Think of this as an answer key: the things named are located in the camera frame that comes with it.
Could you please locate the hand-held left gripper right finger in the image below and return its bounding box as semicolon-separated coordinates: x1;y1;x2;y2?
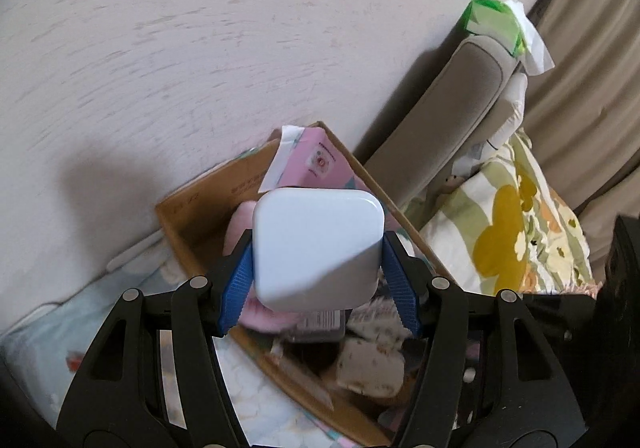
382;230;587;448

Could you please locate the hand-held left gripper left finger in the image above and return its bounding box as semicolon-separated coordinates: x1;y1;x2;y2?
55;228;256;448

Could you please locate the pink plush toy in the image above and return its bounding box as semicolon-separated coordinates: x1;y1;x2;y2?
225;200;302;335

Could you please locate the cardboard box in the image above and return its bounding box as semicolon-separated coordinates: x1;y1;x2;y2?
155;122;459;447

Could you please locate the white square box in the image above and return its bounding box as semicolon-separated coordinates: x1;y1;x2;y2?
251;188;386;313

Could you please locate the cream floral pouch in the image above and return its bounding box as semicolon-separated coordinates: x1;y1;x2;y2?
334;298;407;397

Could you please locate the floral yellow green pillow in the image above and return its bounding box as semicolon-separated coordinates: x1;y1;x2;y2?
402;130;601;297

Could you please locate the pink tissue pack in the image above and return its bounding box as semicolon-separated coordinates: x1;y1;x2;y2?
257;125;374;193

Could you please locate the beige padded headboard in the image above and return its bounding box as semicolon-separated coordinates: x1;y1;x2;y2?
357;35;522;209

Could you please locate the light blue floral blanket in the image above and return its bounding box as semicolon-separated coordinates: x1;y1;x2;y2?
0;248;401;448

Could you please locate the beige curtain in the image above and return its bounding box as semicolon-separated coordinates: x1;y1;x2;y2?
520;0;640;273

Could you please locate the green tissue pack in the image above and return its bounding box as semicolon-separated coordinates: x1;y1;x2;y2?
465;0;556;76

